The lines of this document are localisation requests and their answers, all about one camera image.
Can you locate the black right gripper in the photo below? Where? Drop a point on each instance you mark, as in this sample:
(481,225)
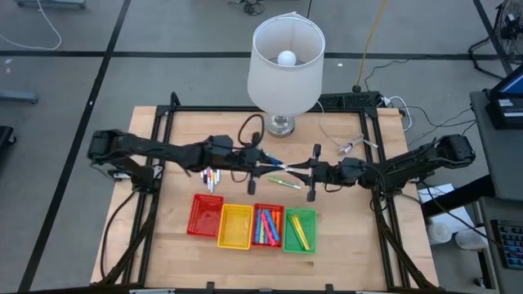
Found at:
(324,173)

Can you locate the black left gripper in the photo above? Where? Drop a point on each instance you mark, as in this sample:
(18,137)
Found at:
(245,159)

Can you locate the thin blue whiteboard marker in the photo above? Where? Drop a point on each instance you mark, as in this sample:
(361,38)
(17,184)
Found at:
(289,168)

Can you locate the thin green whiteboard marker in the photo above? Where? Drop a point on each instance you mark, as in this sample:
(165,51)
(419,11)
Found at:
(282,181)

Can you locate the orange highlighter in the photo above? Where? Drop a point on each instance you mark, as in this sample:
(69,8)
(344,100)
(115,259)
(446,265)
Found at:
(274,214)
(279,220)

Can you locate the green highlighter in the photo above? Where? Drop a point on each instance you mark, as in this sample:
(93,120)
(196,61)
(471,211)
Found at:
(291,226)

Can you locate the yellow highlighter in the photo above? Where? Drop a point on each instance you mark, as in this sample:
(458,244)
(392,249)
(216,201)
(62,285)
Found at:
(297,228)
(303,232)

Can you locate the blue highlighter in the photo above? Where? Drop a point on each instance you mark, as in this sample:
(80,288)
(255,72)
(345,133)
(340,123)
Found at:
(273,226)
(258,224)

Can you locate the pink highlighter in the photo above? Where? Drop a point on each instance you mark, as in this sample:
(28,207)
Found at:
(267,228)

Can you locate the purple highlighter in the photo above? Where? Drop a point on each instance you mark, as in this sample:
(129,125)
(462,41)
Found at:
(266,239)

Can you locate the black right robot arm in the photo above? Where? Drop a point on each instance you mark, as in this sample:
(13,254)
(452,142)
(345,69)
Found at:
(412,161)

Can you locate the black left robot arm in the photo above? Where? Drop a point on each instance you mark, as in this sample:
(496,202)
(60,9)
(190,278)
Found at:
(135,143)

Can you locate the red plastic basket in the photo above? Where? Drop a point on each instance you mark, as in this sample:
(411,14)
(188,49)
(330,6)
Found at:
(204,216)
(267,205)

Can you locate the white marker teal cap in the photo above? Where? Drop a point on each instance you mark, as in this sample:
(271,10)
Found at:
(215,176)

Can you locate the white marker yellow cap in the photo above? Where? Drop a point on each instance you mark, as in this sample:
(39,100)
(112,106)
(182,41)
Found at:
(211,183)

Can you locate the green plastic basket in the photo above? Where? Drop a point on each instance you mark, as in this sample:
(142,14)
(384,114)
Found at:
(312,232)

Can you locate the white marker pink cap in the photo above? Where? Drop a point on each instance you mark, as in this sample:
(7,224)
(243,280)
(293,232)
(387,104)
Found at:
(208,179)

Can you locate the yellow plastic basket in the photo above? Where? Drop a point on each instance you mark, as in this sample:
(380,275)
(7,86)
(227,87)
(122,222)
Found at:
(235,226)

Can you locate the silver lamp white shade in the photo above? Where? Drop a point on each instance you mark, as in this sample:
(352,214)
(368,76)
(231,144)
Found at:
(286,90)

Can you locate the white papers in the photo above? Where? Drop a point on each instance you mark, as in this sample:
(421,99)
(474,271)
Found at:
(441,192)

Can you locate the white round container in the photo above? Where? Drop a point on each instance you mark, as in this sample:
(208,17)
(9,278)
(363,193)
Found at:
(439,233)
(468,239)

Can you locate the grey desk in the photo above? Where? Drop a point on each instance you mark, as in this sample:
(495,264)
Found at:
(506,163)

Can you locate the black laptop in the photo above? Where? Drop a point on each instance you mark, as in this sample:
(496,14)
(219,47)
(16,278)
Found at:
(506,110)

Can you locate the computer keyboard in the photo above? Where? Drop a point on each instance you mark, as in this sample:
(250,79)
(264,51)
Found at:
(512,245)

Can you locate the black floor fan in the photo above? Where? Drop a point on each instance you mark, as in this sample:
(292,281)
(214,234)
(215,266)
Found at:
(510,28)

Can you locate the grey metal foot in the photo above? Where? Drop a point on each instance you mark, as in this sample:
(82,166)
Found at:
(18,97)
(49,3)

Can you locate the black caster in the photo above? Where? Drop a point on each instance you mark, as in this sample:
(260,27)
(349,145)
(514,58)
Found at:
(5,136)

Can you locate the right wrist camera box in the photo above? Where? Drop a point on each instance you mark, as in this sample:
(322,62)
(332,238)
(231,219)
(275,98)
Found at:
(352,166)

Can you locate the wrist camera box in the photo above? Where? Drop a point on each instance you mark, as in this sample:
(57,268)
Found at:
(352,166)
(220,145)

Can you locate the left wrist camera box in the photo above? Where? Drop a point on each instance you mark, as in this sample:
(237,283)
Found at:
(220,145)

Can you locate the black aluminium table frame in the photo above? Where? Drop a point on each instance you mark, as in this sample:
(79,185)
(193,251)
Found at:
(204,109)

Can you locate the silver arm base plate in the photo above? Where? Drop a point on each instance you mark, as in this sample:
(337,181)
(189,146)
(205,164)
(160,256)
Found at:
(157,171)

